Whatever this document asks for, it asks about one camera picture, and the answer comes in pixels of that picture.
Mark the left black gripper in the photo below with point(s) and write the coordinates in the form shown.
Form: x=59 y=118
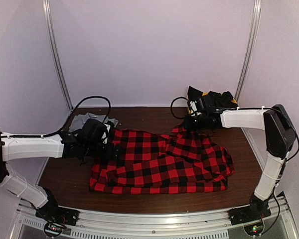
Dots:
x=115 y=156

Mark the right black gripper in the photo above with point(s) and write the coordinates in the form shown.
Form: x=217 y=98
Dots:
x=188 y=123

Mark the red black plaid shirt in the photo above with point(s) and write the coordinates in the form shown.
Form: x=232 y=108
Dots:
x=180 y=162

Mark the yellow plastic bin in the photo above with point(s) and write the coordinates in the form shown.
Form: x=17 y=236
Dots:
x=209 y=97

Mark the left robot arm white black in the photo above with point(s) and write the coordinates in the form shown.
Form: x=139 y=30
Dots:
x=89 y=141

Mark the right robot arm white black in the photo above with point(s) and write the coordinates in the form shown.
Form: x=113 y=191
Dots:
x=280 y=136

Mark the black garment in bin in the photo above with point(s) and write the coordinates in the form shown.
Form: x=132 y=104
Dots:
x=221 y=98

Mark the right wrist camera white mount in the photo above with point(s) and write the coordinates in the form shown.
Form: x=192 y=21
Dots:
x=192 y=109

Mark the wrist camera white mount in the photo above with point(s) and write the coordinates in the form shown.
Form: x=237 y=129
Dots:
x=192 y=109
x=105 y=136

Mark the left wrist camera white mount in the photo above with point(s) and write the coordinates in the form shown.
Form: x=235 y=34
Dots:
x=105 y=136

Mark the front aluminium rail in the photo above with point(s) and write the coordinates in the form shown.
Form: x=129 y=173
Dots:
x=215 y=224

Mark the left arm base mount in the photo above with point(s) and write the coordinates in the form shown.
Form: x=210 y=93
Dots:
x=57 y=222

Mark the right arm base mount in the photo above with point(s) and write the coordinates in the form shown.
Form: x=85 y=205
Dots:
x=252 y=220

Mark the right aluminium frame post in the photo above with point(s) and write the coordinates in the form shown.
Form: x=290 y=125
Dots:
x=255 y=19

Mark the aluminium frame post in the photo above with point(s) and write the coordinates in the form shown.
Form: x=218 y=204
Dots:
x=255 y=19
x=55 y=54

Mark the left aluminium frame post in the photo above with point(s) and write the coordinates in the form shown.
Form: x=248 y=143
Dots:
x=55 y=54

